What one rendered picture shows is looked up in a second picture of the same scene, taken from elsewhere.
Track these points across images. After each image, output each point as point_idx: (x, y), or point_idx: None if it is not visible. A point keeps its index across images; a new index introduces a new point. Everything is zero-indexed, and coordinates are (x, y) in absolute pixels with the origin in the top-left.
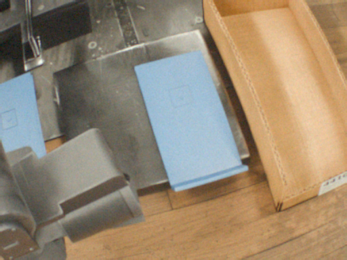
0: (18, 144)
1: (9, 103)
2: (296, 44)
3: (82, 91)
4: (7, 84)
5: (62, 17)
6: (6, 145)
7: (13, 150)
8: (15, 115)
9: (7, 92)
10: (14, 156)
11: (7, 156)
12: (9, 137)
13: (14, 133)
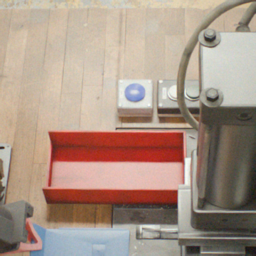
0: (78, 254)
1: (109, 252)
2: None
3: None
4: (125, 252)
5: None
6: (81, 244)
7: (22, 227)
8: (99, 255)
9: (119, 251)
10: (19, 228)
11: (21, 223)
12: (85, 248)
13: (87, 252)
